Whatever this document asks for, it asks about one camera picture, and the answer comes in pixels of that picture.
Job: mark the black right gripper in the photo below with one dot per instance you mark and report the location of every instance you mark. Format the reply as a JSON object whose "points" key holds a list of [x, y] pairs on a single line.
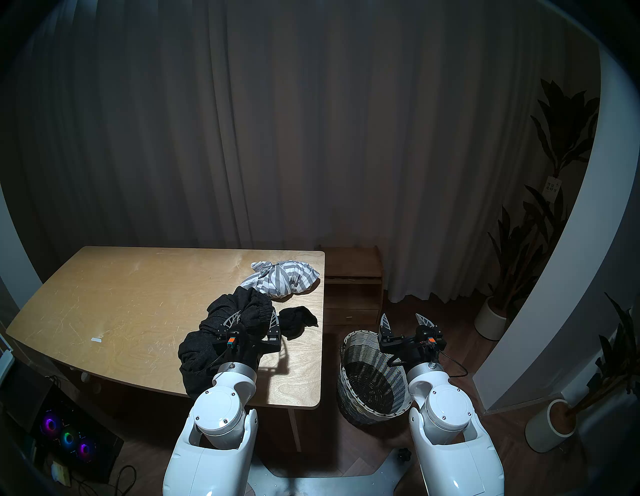
{"points": [[407, 350]]}

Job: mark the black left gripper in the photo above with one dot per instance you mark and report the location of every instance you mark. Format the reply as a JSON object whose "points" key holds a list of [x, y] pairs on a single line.
{"points": [[250, 347]]}

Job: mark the small black sock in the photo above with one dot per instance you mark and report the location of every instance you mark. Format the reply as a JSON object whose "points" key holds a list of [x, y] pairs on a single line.
{"points": [[296, 321]]}

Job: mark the grey white striped garment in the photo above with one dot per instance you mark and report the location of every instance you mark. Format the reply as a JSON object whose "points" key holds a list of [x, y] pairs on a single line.
{"points": [[285, 277]]}

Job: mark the black knit sweater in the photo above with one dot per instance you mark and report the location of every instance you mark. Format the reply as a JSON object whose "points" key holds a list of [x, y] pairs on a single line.
{"points": [[200, 350]]}

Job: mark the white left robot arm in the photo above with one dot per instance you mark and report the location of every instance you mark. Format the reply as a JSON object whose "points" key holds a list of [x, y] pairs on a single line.
{"points": [[220, 415]]}

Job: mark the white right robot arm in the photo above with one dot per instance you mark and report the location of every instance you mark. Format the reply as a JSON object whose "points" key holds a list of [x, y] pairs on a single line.
{"points": [[450, 415]]}

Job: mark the woven wicker laundry hamper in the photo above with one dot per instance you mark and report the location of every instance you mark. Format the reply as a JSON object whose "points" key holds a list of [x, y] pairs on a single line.
{"points": [[367, 385]]}

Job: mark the small wooden nightstand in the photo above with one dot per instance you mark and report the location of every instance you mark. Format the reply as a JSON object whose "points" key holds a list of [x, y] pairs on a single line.
{"points": [[352, 292]]}

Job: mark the white pot of tall plant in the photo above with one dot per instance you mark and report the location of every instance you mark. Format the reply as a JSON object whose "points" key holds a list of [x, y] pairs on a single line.
{"points": [[489, 321]]}

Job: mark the light wooden table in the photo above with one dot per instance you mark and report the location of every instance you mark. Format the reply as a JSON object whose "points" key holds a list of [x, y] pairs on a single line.
{"points": [[160, 295]]}

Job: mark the black base knob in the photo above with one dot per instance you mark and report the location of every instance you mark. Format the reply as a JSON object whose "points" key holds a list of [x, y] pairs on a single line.
{"points": [[403, 455]]}

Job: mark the white pot with brown soil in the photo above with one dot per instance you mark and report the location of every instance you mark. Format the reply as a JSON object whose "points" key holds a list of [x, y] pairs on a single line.
{"points": [[545, 432]]}

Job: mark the white paper plant tag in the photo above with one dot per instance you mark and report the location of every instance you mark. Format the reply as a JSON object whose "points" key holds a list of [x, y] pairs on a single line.
{"points": [[551, 189]]}

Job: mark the long grey curtain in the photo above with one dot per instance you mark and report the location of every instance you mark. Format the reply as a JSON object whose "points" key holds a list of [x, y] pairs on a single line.
{"points": [[300, 125]]}

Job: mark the computer case with rgb fans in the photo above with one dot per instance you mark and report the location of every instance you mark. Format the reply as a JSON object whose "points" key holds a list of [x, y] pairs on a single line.
{"points": [[70, 435]]}

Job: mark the dark leafy plant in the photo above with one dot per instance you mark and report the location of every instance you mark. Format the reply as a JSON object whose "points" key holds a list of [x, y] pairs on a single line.
{"points": [[617, 360]]}

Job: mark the tall leafy plant with tag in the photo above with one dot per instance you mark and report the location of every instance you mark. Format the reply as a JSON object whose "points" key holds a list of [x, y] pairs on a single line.
{"points": [[562, 130]]}

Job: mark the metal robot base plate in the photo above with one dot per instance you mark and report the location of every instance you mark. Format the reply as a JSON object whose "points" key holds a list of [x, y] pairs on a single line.
{"points": [[320, 484]]}

